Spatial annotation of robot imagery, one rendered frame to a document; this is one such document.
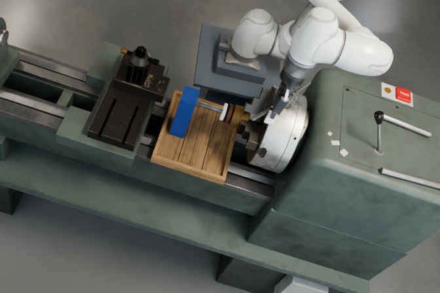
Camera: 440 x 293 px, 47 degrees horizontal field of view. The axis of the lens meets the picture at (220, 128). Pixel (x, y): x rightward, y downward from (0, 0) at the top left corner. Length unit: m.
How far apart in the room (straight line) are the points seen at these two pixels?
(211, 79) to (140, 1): 1.57
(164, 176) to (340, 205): 0.71
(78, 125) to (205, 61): 0.84
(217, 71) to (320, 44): 1.13
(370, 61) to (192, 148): 0.86
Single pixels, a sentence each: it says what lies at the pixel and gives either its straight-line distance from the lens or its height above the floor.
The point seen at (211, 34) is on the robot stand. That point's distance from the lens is 2.67.
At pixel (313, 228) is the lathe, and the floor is 0.83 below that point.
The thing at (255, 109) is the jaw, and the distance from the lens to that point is 1.90.
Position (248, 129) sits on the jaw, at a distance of 1.85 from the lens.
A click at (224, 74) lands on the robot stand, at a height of 0.76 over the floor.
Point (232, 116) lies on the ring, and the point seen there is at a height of 1.11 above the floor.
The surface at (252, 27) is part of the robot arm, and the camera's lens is 2.36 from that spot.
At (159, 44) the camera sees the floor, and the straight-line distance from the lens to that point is 3.61.
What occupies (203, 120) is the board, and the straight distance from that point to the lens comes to 2.12.
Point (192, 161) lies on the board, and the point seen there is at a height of 0.88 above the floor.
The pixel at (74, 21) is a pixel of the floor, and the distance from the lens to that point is 3.66.
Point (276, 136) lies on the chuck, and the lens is 1.79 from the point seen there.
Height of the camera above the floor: 2.54
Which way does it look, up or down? 51 degrees down
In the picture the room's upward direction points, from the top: 25 degrees clockwise
